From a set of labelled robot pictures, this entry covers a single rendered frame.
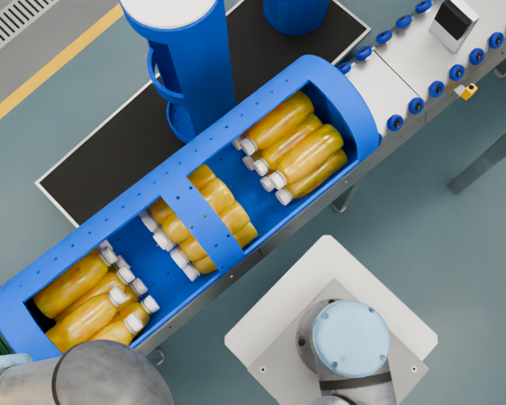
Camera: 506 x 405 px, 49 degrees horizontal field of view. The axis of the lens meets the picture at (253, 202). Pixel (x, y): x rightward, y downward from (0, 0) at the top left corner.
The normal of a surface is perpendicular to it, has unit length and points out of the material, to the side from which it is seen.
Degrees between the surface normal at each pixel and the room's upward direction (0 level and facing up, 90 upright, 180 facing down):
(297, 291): 0
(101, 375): 37
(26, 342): 10
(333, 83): 0
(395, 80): 0
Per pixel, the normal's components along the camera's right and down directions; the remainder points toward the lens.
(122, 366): 0.21, -0.89
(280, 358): -0.02, -0.25
